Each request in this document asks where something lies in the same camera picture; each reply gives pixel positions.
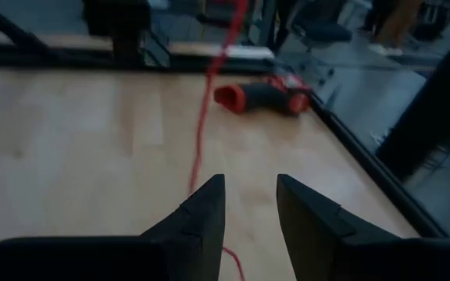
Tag black office chair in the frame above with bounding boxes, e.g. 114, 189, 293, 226
290, 0, 354, 54

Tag person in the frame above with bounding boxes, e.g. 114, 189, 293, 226
359, 0, 424, 56

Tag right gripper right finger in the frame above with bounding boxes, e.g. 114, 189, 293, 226
277, 174, 400, 281

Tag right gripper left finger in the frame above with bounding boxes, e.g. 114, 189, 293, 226
141, 173, 226, 281

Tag red cord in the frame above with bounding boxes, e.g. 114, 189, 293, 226
187, 0, 249, 281

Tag red black cordless drill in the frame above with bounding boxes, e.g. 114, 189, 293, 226
212, 73, 314, 117

